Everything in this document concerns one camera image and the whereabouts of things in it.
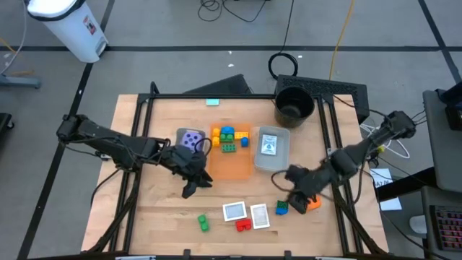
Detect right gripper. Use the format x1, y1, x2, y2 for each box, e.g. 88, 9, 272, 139
285, 165, 331, 215

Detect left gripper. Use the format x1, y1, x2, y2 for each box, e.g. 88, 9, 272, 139
162, 144, 214, 199

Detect orange foam die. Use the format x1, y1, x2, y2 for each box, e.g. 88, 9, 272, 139
305, 194, 322, 212

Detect purple foam die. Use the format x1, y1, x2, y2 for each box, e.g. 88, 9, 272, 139
181, 130, 203, 152

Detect blue-backed playing card deck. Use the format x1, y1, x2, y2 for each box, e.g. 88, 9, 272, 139
261, 134, 278, 156

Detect orange translucent plastic bin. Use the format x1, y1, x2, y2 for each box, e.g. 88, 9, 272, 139
209, 122, 253, 181

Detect light green two-stud brick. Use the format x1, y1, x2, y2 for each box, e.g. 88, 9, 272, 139
197, 213, 210, 232

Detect grey plastic bin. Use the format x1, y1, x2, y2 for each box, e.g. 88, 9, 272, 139
175, 126, 212, 155
252, 125, 292, 173

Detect red two-stud toy brick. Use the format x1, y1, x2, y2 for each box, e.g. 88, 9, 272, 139
235, 218, 253, 233

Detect white paper sheet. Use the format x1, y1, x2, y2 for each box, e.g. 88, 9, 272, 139
370, 168, 394, 189
378, 197, 403, 212

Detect black round bucket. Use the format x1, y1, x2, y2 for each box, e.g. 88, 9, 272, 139
274, 85, 316, 129

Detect black desk beam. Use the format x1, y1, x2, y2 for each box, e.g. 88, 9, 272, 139
375, 166, 437, 203

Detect white computer mouse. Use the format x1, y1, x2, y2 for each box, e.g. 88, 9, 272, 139
409, 214, 428, 235

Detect grey desk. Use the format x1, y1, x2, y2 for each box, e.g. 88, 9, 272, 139
420, 186, 462, 260
422, 89, 462, 194

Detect black keyboard pink keys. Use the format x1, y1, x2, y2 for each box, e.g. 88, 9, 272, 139
429, 204, 462, 252

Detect black desk device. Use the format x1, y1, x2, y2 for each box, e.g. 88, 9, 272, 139
436, 81, 462, 131

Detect white trash can black liner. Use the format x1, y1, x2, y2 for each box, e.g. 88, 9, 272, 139
27, 0, 109, 64

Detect black caster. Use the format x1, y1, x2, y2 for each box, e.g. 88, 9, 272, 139
0, 112, 15, 140

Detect grey table foot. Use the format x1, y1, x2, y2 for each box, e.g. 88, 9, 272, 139
0, 74, 42, 90

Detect black aluminium table frame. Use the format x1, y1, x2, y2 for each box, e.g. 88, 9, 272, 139
84, 81, 391, 260

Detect white looped cable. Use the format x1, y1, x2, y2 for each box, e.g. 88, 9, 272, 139
360, 124, 411, 160

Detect coiled black floor cable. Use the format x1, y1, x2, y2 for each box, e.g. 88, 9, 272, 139
267, 0, 300, 81

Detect tangled black floor cable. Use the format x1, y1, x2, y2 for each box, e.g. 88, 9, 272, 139
197, 0, 270, 23

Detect yellow hanging cable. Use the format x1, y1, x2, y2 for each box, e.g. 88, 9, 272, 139
328, 0, 357, 81

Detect grey floor cable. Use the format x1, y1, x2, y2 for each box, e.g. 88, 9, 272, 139
0, 0, 29, 75

